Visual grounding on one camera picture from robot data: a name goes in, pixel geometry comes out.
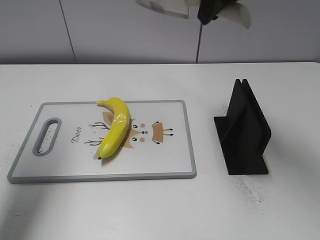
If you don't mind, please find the black knife stand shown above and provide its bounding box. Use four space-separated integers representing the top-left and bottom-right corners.
213 78 272 175

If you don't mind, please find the white grey-rimmed cutting board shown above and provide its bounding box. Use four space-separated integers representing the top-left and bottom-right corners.
7 100 197 184

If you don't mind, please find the white-handled kitchen knife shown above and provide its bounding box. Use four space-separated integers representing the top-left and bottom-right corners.
136 0 252 29

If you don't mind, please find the yellow plastic banana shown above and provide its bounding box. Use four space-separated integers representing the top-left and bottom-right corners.
96 97 131 160

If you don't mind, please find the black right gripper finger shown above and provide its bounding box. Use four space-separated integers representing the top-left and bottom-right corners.
197 0 237 25

